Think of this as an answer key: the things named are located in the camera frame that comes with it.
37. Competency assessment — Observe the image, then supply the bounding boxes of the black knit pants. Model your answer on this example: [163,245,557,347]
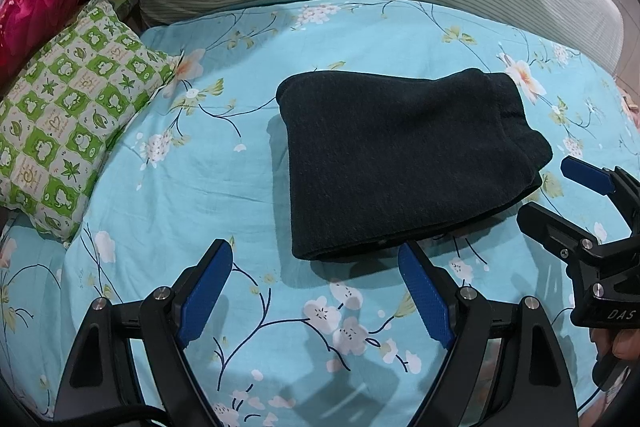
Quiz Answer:
[276,68,552,262]

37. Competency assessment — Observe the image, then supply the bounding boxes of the person right hand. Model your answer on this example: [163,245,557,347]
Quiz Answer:
[589,329,640,361]

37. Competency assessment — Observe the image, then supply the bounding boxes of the pink cloth at bed edge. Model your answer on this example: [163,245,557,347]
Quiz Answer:
[615,76,640,129]

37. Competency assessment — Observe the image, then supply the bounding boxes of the light blue floral bedsheet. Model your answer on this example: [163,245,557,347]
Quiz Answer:
[1,0,639,426]

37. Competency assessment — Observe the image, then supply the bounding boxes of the green white checkered pillow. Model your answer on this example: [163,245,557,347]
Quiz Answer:
[1,0,179,241]

